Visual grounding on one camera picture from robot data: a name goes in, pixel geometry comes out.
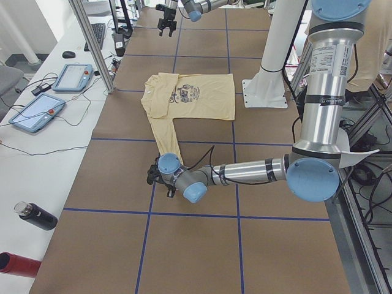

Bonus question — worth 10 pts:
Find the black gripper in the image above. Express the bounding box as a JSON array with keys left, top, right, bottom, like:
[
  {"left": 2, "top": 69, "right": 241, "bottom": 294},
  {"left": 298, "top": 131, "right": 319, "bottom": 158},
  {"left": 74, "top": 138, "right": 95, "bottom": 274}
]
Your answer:
[
  {"left": 155, "top": 0, "right": 178, "bottom": 37},
  {"left": 146, "top": 157, "right": 176, "bottom": 198}
]

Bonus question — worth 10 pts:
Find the cream long-sleeve graphic shirt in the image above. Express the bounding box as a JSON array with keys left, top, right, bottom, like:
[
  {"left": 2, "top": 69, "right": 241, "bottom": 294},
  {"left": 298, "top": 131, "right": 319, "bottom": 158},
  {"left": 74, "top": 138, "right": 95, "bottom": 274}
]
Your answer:
[{"left": 141, "top": 73, "right": 235, "bottom": 162}]

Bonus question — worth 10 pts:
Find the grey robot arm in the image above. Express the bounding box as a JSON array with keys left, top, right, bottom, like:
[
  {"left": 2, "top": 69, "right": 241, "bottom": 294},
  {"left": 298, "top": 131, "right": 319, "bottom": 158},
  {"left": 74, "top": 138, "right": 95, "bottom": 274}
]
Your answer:
[
  {"left": 156, "top": 0, "right": 239, "bottom": 37},
  {"left": 141, "top": 1, "right": 369, "bottom": 203}
]

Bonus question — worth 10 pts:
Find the black keyboard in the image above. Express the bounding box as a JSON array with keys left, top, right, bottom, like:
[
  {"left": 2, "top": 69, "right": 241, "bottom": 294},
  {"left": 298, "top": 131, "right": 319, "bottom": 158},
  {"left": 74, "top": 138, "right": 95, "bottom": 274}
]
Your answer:
[{"left": 91, "top": 23, "right": 106, "bottom": 49}]

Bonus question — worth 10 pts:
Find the black computer mouse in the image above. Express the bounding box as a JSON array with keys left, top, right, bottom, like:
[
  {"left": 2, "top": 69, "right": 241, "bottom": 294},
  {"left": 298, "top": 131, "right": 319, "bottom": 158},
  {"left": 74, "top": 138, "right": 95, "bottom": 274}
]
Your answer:
[{"left": 62, "top": 50, "right": 76, "bottom": 59}]

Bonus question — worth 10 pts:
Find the far blue teach pendant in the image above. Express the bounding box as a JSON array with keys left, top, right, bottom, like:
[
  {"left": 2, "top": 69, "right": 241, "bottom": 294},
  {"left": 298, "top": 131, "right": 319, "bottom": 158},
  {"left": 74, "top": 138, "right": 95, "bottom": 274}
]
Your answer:
[{"left": 51, "top": 64, "right": 94, "bottom": 92}]

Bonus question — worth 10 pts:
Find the blue teach pendant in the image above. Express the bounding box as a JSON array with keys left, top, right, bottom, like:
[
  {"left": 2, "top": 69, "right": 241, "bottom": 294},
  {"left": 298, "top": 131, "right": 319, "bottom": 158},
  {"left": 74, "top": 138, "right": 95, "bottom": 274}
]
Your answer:
[
  {"left": 51, "top": 64, "right": 94, "bottom": 92},
  {"left": 9, "top": 93, "right": 66, "bottom": 133}
]

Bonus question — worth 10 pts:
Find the black water bottle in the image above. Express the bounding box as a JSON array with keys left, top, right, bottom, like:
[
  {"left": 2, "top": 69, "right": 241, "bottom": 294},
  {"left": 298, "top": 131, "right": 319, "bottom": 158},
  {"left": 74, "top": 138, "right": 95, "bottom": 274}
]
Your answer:
[{"left": 14, "top": 202, "right": 58, "bottom": 231}]

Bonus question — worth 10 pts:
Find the near blue teach pendant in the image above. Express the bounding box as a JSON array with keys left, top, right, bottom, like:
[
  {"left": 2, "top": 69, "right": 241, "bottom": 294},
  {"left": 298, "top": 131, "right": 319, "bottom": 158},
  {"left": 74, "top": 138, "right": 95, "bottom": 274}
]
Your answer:
[{"left": 9, "top": 93, "right": 66, "bottom": 133}]

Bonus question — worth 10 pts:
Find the red bottle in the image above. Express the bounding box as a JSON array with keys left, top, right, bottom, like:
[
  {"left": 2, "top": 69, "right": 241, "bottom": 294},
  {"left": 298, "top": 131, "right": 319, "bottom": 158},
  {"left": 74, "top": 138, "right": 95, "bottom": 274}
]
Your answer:
[{"left": 1, "top": 252, "right": 42, "bottom": 278}]

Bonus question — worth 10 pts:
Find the aluminium frame post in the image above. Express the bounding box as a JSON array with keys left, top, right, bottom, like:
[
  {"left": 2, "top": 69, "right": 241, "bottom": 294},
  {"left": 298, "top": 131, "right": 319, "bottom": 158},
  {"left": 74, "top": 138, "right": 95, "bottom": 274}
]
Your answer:
[{"left": 69, "top": 0, "right": 115, "bottom": 94}]

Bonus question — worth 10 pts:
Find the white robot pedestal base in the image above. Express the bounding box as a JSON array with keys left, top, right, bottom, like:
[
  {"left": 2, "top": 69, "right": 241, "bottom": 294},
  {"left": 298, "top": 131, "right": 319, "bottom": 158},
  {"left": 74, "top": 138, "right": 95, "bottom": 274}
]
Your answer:
[{"left": 242, "top": 0, "right": 307, "bottom": 108}]

